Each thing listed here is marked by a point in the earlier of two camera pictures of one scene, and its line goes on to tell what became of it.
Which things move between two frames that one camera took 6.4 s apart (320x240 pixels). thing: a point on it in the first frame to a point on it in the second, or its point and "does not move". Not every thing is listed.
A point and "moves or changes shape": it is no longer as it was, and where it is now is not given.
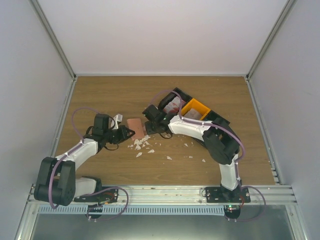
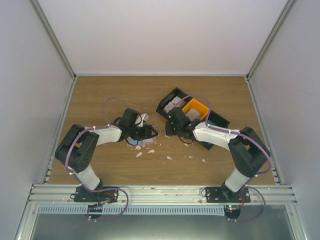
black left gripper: [123, 130] to [147, 133]
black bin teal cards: [215, 118] does not move
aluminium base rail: [173, 195] does not move
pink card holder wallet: [136, 125] moves or changes shape
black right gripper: [149, 130] to [169, 132]
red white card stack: [173, 106] does not move
